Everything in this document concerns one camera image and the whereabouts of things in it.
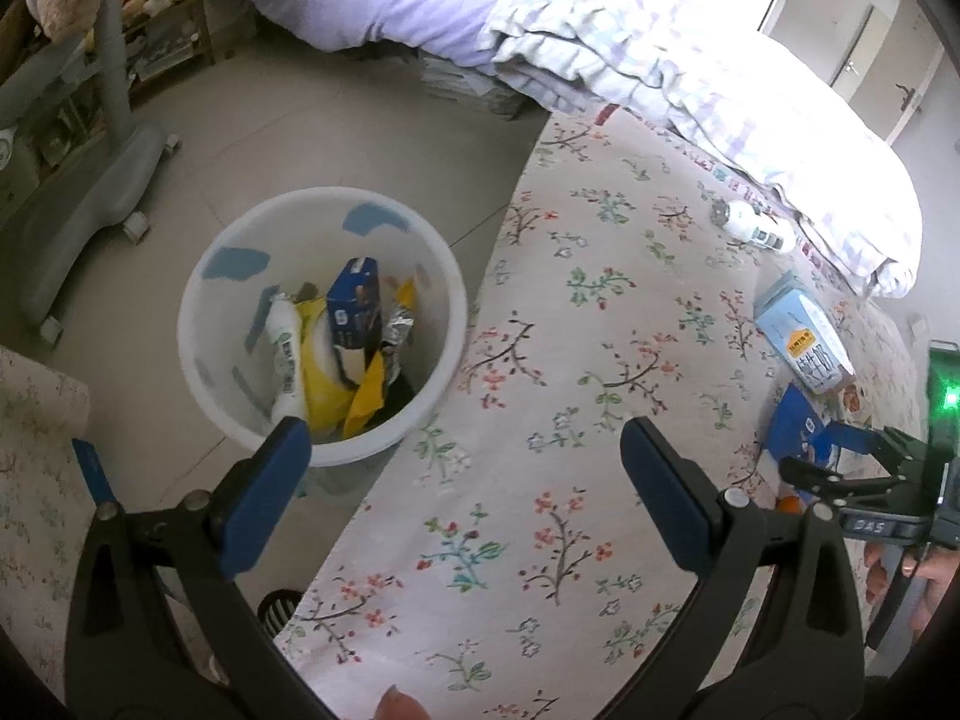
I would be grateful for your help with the dark blue barcode carton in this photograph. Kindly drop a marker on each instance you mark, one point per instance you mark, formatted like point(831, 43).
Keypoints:
point(352, 307)

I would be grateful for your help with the beige floral cloth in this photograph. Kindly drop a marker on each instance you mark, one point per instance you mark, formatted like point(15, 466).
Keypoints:
point(37, 465)

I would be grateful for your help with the person's right hand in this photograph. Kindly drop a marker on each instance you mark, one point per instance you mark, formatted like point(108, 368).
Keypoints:
point(941, 592)

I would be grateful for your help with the toy shelf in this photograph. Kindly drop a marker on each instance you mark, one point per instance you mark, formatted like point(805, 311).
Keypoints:
point(172, 41)

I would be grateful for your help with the plaid duvet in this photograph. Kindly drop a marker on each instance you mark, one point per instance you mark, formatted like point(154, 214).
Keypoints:
point(675, 52)

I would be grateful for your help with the floral tablecloth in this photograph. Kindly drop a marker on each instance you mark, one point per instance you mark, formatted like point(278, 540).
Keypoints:
point(562, 390)

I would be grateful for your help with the white plastic waste bin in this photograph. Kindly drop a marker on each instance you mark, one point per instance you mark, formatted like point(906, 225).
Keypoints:
point(225, 330)

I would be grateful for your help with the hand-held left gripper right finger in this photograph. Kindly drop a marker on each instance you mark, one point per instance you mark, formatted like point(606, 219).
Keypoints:
point(667, 502)

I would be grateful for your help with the blue paper box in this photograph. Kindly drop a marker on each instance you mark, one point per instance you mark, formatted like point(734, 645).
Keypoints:
point(791, 427)

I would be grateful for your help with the small black fan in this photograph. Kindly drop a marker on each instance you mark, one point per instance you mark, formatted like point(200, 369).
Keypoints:
point(279, 611)

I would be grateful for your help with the light blue tissue packet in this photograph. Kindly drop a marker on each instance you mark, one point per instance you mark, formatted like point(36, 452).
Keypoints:
point(802, 330)

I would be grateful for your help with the person's left hand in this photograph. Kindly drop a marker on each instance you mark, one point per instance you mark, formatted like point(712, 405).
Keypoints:
point(399, 706)

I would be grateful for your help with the yellow white paper carton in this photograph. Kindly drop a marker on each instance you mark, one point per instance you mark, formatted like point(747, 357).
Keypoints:
point(322, 397)

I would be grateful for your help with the orange snack wrapper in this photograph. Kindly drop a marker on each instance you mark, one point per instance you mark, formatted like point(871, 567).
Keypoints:
point(789, 502)

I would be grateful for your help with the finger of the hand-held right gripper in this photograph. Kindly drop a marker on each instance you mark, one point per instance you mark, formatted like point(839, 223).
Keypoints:
point(840, 491)
point(851, 440)

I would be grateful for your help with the white pouch green label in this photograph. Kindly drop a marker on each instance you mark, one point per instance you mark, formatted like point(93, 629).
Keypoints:
point(289, 360)

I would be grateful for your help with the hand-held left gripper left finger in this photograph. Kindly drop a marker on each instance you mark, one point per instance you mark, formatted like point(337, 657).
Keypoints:
point(266, 502)

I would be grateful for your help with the white plastic bottle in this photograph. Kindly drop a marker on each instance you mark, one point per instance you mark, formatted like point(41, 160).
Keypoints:
point(746, 223)

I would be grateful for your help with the stack of papers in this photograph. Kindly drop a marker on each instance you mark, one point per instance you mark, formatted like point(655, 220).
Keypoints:
point(480, 94)

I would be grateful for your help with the white hallway door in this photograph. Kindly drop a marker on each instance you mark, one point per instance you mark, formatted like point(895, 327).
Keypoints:
point(855, 37)

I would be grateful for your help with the grey rolling chair base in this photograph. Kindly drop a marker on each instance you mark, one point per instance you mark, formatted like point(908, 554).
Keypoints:
point(90, 195)

